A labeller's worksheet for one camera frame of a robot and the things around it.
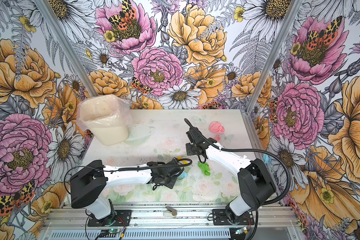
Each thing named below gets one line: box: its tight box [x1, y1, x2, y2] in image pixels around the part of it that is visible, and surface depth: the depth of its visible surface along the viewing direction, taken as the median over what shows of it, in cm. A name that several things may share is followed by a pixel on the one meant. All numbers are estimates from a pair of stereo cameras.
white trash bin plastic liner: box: [76, 94, 133, 146], surface depth 94 cm
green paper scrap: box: [197, 161, 211, 176], surface depth 92 cm
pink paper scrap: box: [209, 121, 225, 134], surface depth 111 cm
